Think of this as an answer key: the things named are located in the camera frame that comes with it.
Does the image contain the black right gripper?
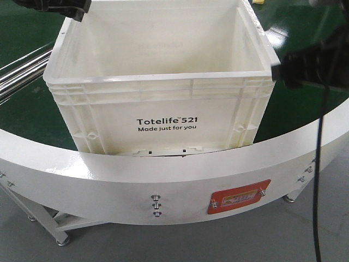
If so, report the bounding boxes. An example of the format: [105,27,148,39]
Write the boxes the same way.
[271,46,348,88]

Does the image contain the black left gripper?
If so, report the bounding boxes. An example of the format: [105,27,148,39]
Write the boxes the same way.
[14,0,92,22]

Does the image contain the white plastic tote box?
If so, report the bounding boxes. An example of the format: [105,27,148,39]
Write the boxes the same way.
[43,1,279,156]

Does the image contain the yellow plush toy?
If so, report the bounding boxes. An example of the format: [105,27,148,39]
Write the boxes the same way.
[252,0,265,5]

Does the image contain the steel conveyor rollers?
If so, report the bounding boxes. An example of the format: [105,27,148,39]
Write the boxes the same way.
[1,41,54,104]

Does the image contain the orange warning plate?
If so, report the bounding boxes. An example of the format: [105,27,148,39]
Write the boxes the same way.
[207,179,271,215]

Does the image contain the white round conveyor table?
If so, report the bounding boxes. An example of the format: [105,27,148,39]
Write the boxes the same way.
[0,0,349,246]

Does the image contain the black hanging cable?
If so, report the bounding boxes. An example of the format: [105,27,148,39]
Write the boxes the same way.
[312,81,329,262]

